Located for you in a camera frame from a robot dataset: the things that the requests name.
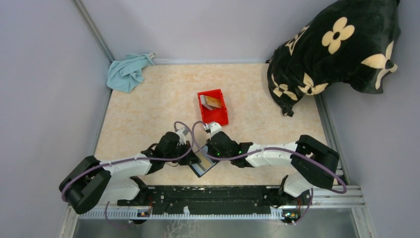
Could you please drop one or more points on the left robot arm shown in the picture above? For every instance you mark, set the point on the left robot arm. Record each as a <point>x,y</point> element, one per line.
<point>94,182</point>

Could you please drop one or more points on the black leather card holder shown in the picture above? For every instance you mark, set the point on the black leather card holder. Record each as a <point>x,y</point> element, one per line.
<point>203,165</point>

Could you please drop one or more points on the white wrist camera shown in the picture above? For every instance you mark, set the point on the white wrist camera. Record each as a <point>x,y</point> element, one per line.
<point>212,128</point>
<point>182,133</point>

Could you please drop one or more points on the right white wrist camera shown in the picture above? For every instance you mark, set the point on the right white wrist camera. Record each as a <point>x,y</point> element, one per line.
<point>212,128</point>

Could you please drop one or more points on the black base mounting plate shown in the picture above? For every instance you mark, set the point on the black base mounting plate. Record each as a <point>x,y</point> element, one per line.
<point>214,200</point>

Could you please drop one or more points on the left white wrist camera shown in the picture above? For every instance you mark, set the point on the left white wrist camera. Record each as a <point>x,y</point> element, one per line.
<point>182,133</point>

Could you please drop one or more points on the red plastic bin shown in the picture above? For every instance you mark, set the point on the red plastic bin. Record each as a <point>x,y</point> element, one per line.
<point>218,115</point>

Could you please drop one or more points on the light blue cloth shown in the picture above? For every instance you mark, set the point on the light blue cloth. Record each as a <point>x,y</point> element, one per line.
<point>125,75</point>

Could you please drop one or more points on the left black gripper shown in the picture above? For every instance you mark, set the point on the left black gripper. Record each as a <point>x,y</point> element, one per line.
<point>191,158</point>

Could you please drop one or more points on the stack of credit cards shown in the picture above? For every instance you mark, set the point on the stack of credit cards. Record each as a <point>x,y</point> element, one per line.
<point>210,103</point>

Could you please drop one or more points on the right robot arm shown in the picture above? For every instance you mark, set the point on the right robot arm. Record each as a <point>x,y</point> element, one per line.
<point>315,163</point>

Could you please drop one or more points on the aluminium front rail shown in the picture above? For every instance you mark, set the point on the aluminium front rail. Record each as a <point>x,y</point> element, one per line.
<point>318,199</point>

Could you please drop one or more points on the black floral blanket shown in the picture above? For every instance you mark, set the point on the black floral blanket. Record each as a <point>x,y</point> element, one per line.
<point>350,41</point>

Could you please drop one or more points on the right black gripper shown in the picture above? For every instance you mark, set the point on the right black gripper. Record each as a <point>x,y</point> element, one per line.
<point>210,148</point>

